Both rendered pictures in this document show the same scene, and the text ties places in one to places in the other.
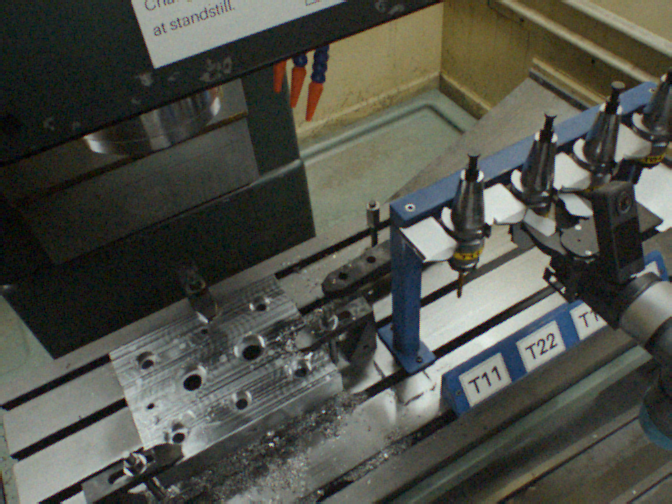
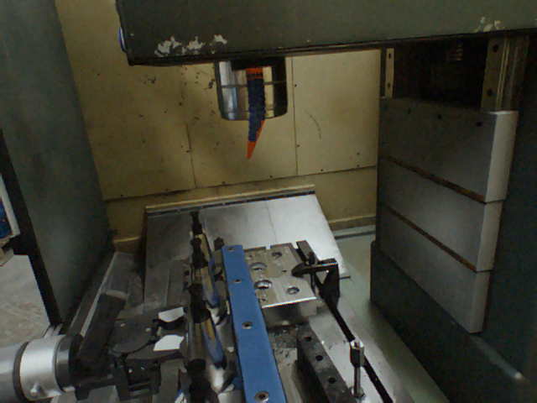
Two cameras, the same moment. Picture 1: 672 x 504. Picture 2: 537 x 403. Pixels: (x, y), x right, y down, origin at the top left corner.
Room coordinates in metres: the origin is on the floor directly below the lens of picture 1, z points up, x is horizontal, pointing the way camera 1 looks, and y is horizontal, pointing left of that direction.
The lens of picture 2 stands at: (0.79, -0.67, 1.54)
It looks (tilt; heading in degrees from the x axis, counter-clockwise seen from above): 20 degrees down; 106
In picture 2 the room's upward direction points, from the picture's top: 5 degrees counter-clockwise
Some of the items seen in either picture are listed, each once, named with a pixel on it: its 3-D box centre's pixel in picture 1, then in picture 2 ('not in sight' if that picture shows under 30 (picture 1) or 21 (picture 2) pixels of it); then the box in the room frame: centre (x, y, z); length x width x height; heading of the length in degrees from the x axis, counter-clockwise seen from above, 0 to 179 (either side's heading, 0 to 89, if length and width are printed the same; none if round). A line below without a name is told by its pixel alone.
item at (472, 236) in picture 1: (466, 222); (204, 275); (0.53, -0.17, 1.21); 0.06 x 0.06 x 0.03
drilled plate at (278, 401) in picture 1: (224, 371); (261, 282); (0.51, 0.20, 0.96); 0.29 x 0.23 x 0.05; 115
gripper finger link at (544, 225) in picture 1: (523, 230); (191, 326); (0.54, -0.25, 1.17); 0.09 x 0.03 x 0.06; 38
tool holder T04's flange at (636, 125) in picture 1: (654, 128); not in sight; (0.67, -0.47, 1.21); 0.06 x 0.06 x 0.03
